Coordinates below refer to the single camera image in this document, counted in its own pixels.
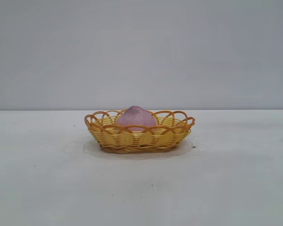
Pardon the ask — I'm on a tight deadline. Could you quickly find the pink peach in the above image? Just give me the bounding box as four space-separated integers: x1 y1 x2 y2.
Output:
117 105 158 134

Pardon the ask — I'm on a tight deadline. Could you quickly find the yellow orange woven basket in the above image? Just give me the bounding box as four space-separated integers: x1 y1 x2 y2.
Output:
84 108 196 154

